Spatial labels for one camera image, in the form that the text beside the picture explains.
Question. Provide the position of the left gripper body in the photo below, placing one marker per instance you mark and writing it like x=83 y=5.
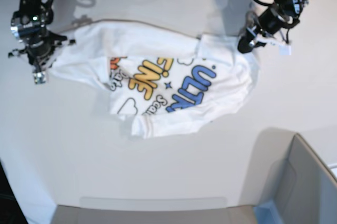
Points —
x=265 y=29

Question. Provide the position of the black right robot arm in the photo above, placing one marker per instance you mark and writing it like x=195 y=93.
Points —
x=29 y=26

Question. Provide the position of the white printed t-shirt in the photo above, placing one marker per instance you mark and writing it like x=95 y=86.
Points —
x=165 y=82

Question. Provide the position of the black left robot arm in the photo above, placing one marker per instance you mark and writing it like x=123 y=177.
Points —
x=287 y=11

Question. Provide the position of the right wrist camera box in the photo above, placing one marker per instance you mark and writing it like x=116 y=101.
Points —
x=40 y=77

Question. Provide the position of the grey storage bin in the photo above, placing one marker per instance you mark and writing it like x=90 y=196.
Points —
x=299 y=189

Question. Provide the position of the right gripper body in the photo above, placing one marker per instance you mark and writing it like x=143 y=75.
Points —
x=39 y=48

